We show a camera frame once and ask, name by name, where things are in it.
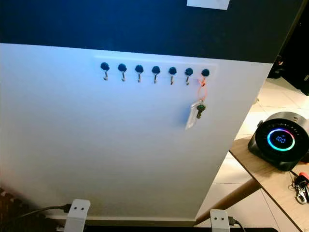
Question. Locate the black knob metal hook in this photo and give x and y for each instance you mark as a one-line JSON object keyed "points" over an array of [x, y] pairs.
{"points": [[155, 69], [139, 68], [122, 67], [189, 71], [172, 70], [205, 72], [105, 66]]}

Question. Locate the brown foam floor mat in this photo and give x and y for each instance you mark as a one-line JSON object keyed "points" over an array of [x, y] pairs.
{"points": [[19, 215]]}

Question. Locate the wooden table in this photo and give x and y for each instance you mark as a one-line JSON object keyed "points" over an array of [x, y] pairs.
{"points": [[277, 186]]}

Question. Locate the black cabinet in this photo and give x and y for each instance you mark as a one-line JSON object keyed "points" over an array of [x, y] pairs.
{"points": [[294, 58]]}

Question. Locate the key bunch with carabiner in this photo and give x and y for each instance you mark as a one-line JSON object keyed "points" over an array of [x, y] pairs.
{"points": [[301, 186]]}

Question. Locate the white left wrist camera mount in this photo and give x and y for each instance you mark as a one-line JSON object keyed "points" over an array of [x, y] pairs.
{"points": [[77, 215]]}

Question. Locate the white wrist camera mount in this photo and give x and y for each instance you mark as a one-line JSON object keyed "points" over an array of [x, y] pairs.
{"points": [[77, 215], [219, 220]]}

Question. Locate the white hook rail plate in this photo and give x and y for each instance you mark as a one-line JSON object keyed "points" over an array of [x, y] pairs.
{"points": [[113, 60]]}

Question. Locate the white wall plate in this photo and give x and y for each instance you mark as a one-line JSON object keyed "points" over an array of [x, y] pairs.
{"points": [[208, 3]]}

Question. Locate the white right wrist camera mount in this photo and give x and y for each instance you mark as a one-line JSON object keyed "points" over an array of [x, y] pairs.
{"points": [[219, 220]]}

